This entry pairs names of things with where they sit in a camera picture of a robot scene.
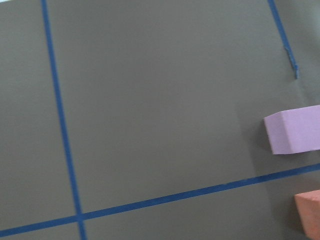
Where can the orange foam cube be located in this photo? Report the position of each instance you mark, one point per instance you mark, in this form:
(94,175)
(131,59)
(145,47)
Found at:
(308,206)

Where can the brown paper table cover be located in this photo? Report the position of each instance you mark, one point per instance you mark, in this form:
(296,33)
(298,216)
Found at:
(144,119)

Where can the pink foam cube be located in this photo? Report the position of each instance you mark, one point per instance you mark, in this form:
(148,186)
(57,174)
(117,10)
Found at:
(294,131)

